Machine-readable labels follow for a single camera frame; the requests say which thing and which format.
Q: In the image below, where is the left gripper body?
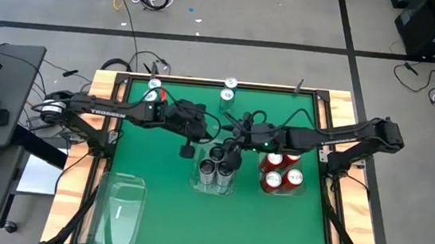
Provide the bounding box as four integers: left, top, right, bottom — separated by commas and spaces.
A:
159, 96, 213, 143

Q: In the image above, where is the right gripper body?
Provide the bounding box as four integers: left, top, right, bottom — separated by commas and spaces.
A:
232, 118, 288, 155

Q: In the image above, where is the white Celsius can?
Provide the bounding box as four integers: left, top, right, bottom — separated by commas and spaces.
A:
197, 159, 218, 187
220, 136, 238, 156
208, 144, 226, 166
214, 161, 235, 188

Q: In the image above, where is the red cola can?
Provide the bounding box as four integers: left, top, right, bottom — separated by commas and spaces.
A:
261, 170, 284, 195
283, 152, 302, 173
280, 167, 305, 194
259, 150, 284, 175

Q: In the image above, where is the clear plastic bin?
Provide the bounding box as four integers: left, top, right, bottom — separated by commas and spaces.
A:
78, 168, 150, 244
254, 149, 311, 199
187, 137, 241, 198

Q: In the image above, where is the green table mat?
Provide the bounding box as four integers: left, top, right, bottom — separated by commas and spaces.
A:
92, 74, 345, 244

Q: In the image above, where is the black power adapter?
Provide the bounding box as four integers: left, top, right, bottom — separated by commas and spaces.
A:
61, 67, 80, 79

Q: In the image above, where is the small black desk device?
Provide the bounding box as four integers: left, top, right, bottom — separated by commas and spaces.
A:
0, 108, 11, 128

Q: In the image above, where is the black caster wheel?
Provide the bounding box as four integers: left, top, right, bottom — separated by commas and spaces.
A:
3, 220, 19, 235

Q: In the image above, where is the black computer tower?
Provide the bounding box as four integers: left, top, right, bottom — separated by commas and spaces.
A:
390, 0, 435, 61

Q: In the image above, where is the black table frame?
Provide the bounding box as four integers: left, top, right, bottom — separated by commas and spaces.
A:
73, 67, 365, 244

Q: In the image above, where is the black frame strut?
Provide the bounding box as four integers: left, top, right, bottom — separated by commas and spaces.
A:
149, 61, 160, 83
317, 179, 382, 244
45, 154, 113, 244
294, 77, 306, 95

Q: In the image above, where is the long black cable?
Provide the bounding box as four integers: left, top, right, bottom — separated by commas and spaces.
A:
102, 0, 146, 73

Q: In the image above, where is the black cable with plug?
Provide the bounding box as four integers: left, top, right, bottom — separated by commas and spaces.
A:
390, 60, 435, 104

